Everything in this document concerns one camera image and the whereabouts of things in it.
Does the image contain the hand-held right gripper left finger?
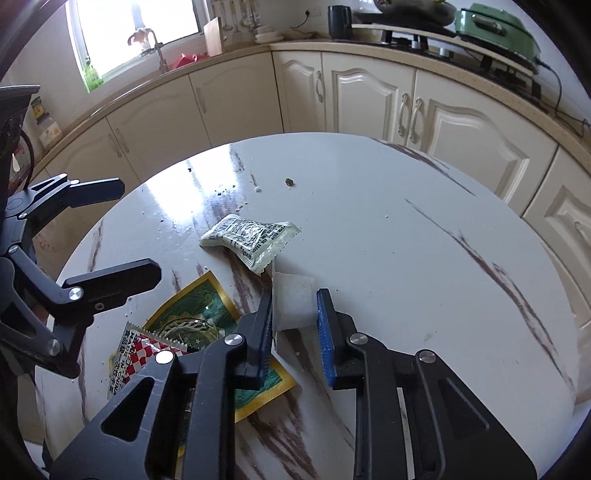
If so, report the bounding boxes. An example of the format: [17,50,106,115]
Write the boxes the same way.
[48,291,275,480]

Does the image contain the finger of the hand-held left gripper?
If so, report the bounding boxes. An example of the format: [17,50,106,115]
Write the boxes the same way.
[0,249,162,377]
[4,174,126,245]

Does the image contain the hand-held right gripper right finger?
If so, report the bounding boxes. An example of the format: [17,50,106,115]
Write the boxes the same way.
[316,288,539,480]

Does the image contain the white square sachet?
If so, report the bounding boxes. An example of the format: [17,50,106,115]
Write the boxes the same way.
[272,271,319,333]

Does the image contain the green gold packet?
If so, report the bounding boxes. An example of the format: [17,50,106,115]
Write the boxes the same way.
[108,271,298,423]

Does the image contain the red white checkered packet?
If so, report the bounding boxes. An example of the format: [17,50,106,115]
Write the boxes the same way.
[107,320,192,400]

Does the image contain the glass jar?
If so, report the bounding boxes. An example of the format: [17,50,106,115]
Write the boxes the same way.
[37,121,63,149]

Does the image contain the green bottle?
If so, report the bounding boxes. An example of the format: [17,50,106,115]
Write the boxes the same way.
[83,65,105,91]

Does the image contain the pale green printed packet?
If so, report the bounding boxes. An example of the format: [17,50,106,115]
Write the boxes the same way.
[199,213,302,277]

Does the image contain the round white marble table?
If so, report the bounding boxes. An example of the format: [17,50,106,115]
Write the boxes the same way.
[34,134,583,480]

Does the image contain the steel faucet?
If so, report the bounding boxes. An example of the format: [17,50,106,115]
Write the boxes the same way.
[141,30,170,75]

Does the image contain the red plastic basin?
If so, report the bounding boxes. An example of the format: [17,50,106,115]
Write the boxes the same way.
[168,52,208,71]

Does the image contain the wooden cutting board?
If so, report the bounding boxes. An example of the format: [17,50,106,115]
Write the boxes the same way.
[203,17,225,56]

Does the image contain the hanging kitchen utensils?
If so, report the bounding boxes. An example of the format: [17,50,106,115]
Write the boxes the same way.
[208,0,264,33]

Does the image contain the white dishes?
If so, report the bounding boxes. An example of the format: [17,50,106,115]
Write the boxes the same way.
[254,25,287,45]

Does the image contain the black electric kettle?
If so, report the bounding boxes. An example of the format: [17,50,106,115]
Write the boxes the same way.
[328,4,354,40]

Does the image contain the black gas stove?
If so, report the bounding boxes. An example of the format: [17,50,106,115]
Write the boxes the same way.
[353,28,543,100]

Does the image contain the black wok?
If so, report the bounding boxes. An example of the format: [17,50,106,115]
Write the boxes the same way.
[369,0,458,28]

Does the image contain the green electric cooker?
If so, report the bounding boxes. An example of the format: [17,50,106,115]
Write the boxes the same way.
[455,4,543,70]

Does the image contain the white frame window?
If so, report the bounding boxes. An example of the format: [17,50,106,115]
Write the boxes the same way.
[67,0,213,90]

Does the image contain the black power cable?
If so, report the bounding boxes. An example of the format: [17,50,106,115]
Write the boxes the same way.
[536,60,591,139]

